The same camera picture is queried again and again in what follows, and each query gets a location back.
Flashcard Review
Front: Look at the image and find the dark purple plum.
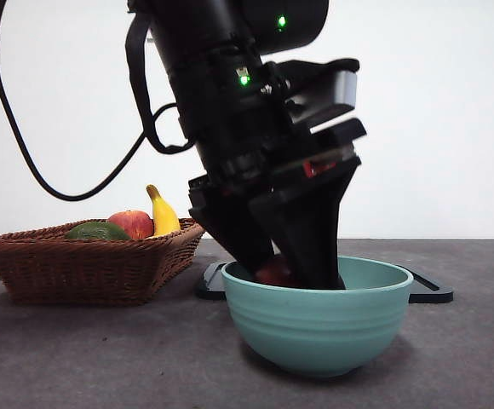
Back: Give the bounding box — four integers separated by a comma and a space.
254, 255, 299, 288

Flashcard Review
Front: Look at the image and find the teal ribbed bowl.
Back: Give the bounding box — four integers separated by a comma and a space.
221, 255, 415, 379

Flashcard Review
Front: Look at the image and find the yellow banana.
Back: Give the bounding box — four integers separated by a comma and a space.
146, 184, 183, 238

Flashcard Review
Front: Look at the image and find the red apple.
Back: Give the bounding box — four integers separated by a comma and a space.
107, 210, 155, 240

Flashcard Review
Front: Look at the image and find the black rectangular tray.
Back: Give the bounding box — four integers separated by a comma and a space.
194, 262, 455, 304

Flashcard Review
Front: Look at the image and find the green fruit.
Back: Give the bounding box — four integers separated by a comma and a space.
65, 221, 133, 241

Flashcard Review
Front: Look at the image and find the brown wicker basket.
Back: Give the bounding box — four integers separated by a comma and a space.
0, 216, 207, 308

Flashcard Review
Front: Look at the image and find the pale grey camera box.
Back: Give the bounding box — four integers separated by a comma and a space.
288, 70, 359, 125

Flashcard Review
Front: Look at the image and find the flat black strap cable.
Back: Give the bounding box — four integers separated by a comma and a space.
124, 14, 195, 155

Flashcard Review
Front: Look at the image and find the thin black round cable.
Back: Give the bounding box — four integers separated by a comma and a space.
0, 0, 148, 202

